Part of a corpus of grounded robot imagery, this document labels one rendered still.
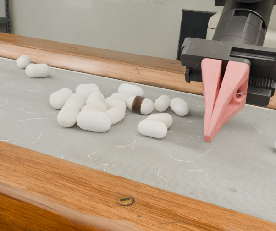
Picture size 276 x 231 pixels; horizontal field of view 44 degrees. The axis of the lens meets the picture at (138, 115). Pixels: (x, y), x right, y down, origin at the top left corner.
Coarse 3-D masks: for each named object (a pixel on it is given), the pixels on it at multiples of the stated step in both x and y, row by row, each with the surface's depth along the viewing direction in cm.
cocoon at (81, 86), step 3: (81, 84) 47; (84, 84) 47; (87, 84) 47; (90, 84) 47; (93, 84) 47; (78, 87) 46; (81, 87) 46; (84, 87) 46; (87, 87) 46; (90, 87) 47; (96, 87) 47
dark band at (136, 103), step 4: (136, 96) 43; (140, 96) 43; (136, 100) 42; (140, 100) 42; (132, 104) 42; (136, 104) 42; (140, 104) 42; (132, 108) 43; (136, 108) 42; (140, 108) 42; (136, 112) 43; (140, 112) 42
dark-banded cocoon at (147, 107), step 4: (132, 96) 43; (128, 100) 43; (132, 100) 42; (144, 100) 42; (148, 100) 42; (128, 104) 43; (144, 104) 42; (148, 104) 42; (152, 104) 42; (128, 108) 43; (144, 108) 42; (148, 108) 42; (152, 108) 42; (144, 112) 42; (148, 112) 42
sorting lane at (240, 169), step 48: (0, 96) 45; (48, 96) 47; (144, 96) 50; (192, 96) 52; (48, 144) 33; (96, 144) 34; (144, 144) 35; (192, 144) 36; (240, 144) 37; (192, 192) 27; (240, 192) 28
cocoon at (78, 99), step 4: (72, 96) 41; (76, 96) 41; (80, 96) 42; (68, 100) 40; (72, 100) 40; (76, 100) 40; (80, 100) 41; (84, 100) 42; (76, 104) 40; (80, 104) 40; (84, 104) 42; (80, 108) 41
